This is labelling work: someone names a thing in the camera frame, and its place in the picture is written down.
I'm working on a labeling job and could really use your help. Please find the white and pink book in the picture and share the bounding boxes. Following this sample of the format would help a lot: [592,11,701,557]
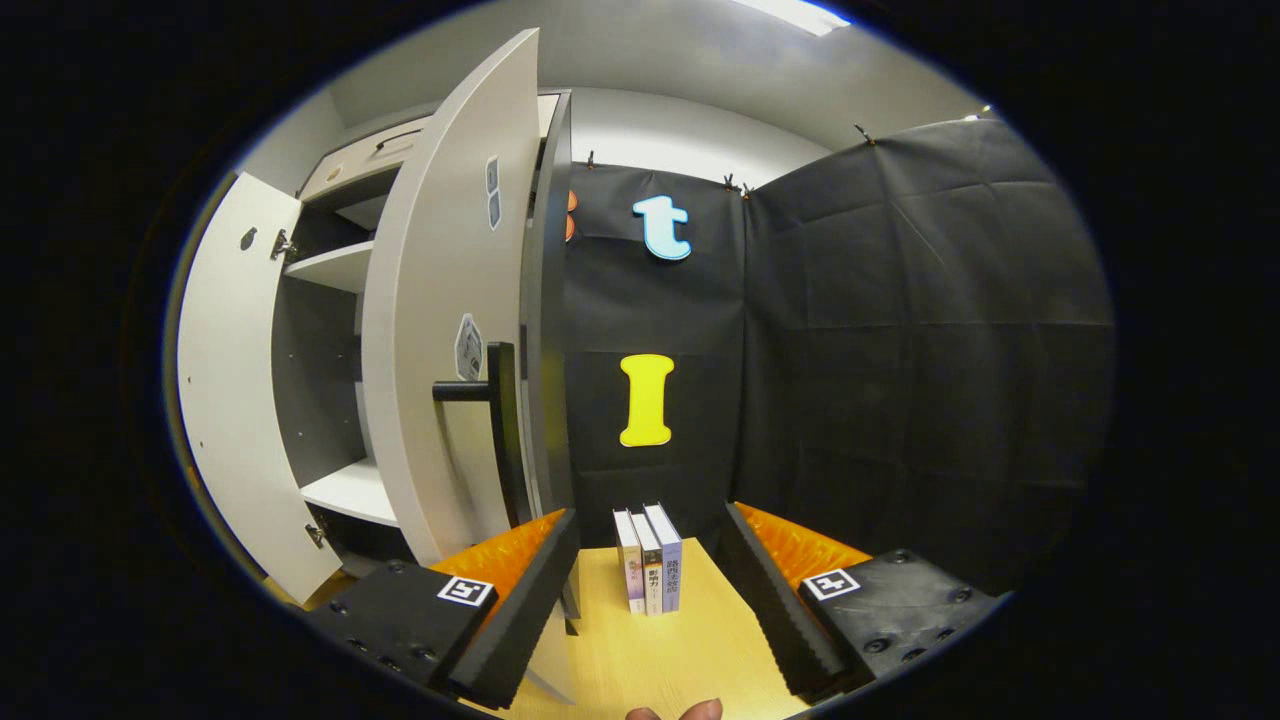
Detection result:
[612,508,645,615]

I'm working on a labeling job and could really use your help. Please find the white cabinet drawer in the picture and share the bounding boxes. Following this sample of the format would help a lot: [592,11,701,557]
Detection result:
[297,94,561,203]

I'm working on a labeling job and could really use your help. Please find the long ceiling light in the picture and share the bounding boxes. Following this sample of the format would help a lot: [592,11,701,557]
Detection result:
[728,0,853,39]

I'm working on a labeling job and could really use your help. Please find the white cabinet door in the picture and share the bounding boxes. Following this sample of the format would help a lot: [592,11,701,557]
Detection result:
[175,170,347,607]
[359,28,578,707]

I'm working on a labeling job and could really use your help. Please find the blue book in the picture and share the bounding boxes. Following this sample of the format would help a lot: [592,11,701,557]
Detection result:
[644,502,685,614]

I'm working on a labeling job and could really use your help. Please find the grey book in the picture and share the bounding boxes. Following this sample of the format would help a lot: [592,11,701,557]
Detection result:
[630,510,665,617]

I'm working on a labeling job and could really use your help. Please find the black backdrop cloth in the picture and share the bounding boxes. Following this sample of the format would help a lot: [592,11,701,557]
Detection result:
[558,117,1117,603]

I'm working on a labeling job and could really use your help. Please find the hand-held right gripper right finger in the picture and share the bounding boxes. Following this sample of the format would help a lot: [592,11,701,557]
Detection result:
[722,501,1009,705]

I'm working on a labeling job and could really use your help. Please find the grey and white cabinet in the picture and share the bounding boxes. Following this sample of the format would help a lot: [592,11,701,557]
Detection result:
[268,90,578,601]

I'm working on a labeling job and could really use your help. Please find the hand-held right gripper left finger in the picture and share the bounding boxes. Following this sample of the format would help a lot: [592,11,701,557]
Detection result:
[303,507,582,711]

